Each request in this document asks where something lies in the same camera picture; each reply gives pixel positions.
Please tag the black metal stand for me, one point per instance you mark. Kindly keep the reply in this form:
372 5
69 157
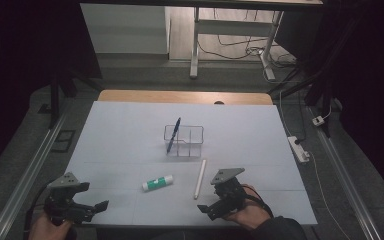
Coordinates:
323 83
55 100

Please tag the aluminium rail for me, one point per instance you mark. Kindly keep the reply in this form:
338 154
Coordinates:
26 173
345 180

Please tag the black plug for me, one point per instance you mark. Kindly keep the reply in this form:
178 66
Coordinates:
298 141

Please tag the white cabinet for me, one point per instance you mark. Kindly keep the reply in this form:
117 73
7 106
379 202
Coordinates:
123 28

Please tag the person's left hand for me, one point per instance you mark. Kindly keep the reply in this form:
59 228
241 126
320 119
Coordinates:
48 230

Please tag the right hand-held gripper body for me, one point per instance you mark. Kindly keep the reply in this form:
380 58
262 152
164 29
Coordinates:
228 195

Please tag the clear acrylic pen holder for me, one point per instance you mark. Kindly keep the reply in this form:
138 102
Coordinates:
188 141

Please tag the small white adapter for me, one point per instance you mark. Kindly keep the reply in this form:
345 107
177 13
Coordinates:
318 120

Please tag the blue pen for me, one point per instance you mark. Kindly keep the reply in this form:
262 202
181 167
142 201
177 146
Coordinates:
173 135

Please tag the black floor frame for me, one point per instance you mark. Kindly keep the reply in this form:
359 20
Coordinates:
63 140

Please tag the wooden table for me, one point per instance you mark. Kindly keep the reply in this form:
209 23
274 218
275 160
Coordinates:
166 96

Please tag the green and white glue stick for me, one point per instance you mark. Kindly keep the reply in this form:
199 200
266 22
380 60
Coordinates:
157 183

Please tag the white paper sheet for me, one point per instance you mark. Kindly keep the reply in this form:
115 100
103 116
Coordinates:
130 133

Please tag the white power strip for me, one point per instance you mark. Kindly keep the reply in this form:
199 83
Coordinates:
298 149

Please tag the white pen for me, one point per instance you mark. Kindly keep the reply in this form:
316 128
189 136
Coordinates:
199 180

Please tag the white desk frame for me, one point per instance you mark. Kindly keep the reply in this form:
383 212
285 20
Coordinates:
233 27

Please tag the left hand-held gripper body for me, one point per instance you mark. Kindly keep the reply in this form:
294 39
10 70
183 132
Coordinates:
63 203

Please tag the person's right hand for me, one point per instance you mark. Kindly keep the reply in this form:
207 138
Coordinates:
250 215

